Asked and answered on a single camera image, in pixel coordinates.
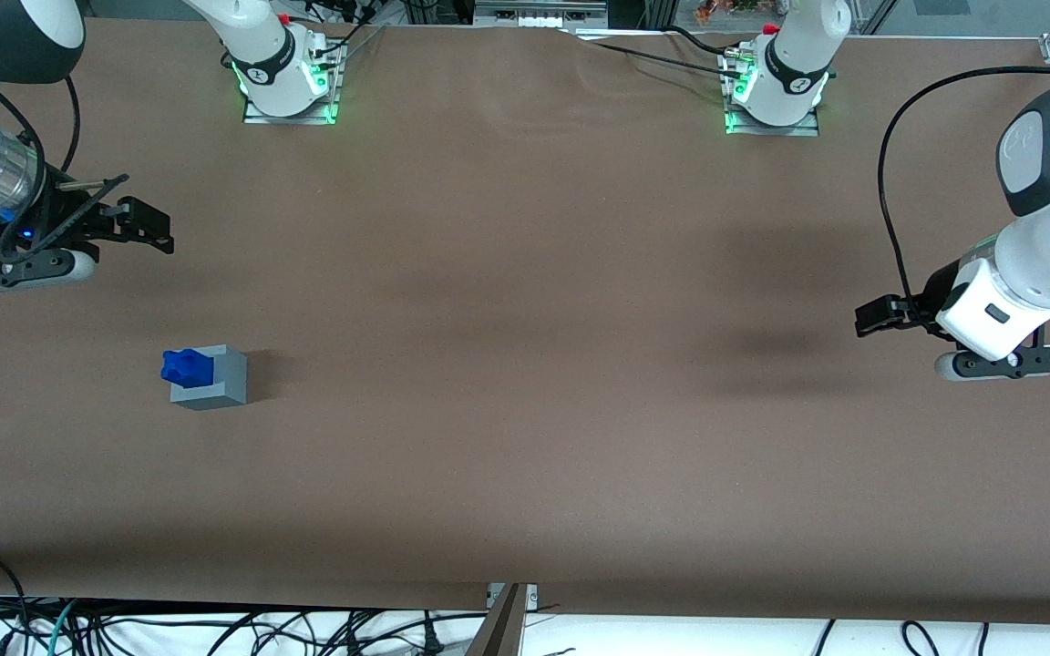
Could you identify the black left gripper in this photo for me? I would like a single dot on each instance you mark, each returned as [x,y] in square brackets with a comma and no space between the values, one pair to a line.
[937,290]

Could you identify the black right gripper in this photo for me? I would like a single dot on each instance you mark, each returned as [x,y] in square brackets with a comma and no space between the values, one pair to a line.
[58,211]

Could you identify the blue plastic part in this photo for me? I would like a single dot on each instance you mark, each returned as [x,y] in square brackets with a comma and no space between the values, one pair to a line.
[186,367]

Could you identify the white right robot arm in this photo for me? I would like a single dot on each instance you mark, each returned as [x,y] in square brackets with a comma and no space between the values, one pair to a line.
[261,55]

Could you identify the gray square base block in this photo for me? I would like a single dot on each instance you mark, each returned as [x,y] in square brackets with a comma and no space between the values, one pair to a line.
[231,378]

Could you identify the silver background device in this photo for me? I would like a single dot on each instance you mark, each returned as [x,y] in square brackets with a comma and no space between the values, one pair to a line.
[539,13]

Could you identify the grey table support beam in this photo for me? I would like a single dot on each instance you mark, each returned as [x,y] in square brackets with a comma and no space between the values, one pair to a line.
[499,629]

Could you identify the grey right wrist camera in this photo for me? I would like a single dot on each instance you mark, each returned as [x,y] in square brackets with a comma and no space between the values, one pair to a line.
[24,271]

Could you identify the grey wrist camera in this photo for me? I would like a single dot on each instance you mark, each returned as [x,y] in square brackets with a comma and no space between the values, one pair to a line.
[24,271]
[1035,360]

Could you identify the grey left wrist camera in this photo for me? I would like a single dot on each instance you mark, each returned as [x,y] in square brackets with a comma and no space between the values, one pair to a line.
[1035,360]

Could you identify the metal table edge bracket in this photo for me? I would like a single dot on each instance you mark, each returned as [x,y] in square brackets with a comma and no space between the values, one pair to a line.
[532,594]

